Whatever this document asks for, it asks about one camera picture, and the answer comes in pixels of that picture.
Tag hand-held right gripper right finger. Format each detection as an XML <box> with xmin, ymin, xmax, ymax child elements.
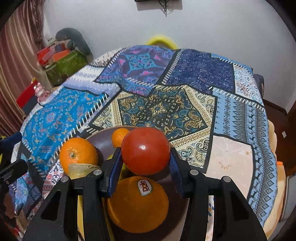
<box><xmin>169</xmin><ymin>148</ymin><xmax>268</xmax><ymax>241</ymax></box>

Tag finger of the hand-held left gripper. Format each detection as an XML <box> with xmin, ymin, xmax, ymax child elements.
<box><xmin>0</xmin><ymin>159</ymin><xmax>28</xmax><ymax>184</ymax></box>
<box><xmin>0</xmin><ymin>132</ymin><xmax>23</xmax><ymax>152</ymax></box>

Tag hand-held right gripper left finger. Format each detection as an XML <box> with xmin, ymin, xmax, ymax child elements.
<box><xmin>22</xmin><ymin>147</ymin><xmax>122</xmax><ymax>241</ymax></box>

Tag dark purple round plate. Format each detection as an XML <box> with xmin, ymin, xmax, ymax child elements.
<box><xmin>84</xmin><ymin>126</ymin><xmax>191</xmax><ymax>241</ymax></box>

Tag large orange with sticker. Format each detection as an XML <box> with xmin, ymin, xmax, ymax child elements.
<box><xmin>107</xmin><ymin>176</ymin><xmax>170</xmax><ymax>233</ymax></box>

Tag small tangerine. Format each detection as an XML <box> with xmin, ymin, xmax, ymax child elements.
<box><xmin>112</xmin><ymin>128</ymin><xmax>130</xmax><ymax>149</ymax></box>

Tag red tomato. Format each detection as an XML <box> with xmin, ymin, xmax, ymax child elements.
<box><xmin>121</xmin><ymin>127</ymin><xmax>171</xmax><ymax>176</ymax></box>

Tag large plain orange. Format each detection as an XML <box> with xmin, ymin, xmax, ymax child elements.
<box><xmin>59</xmin><ymin>137</ymin><xmax>99</xmax><ymax>175</ymax></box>

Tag red box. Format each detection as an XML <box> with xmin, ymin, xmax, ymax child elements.
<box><xmin>16</xmin><ymin>80</ymin><xmax>40</xmax><ymax>109</ymax></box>

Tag pink plush toy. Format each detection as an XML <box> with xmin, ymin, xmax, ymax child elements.
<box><xmin>34</xmin><ymin>84</ymin><xmax>52</xmax><ymax>103</ymax></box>

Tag blue patchwork blanket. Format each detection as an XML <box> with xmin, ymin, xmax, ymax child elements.
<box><xmin>10</xmin><ymin>45</ymin><xmax>278</xmax><ymax>241</ymax></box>

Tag brown striped curtain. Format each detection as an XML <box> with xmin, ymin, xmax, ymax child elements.
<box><xmin>0</xmin><ymin>2</ymin><xmax>45</xmax><ymax>137</ymax></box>

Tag green storage bag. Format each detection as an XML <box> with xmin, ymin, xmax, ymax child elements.
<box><xmin>45</xmin><ymin>50</ymin><xmax>88</xmax><ymax>85</ymax></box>

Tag red bag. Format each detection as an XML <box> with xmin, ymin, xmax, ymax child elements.
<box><xmin>37</xmin><ymin>45</ymin><xmax>57</xmax><ymax>65</ymax></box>

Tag orange box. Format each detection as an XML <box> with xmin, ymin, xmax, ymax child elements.
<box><xmin>52</xmin><ymin>50</ymin><xmax>70</xmax><ymax>62</ymax></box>

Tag peach fleece blanket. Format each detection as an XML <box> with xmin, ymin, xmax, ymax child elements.
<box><xmin>264</xmin><ymin>120</ymin><xmax>289</xmax><ymax>234</ymax></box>

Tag grey U-shaped pillow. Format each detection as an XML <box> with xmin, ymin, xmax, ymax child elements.
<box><xmin>55</xmin><ymin>28</ymin><xmax>93</xmax><ymax>56</ymax></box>

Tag dark blue-grey cushion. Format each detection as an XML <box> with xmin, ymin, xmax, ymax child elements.
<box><xmin>253</xmin><ymin>74</ymin><xmax>265</xmax><ymax>98</ymax></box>

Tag black monitor cable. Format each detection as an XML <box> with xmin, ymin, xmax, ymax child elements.
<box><xmin>159</xmin><ymin>0</ymin><xmax>174</xmax><ymax>17</ymax></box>

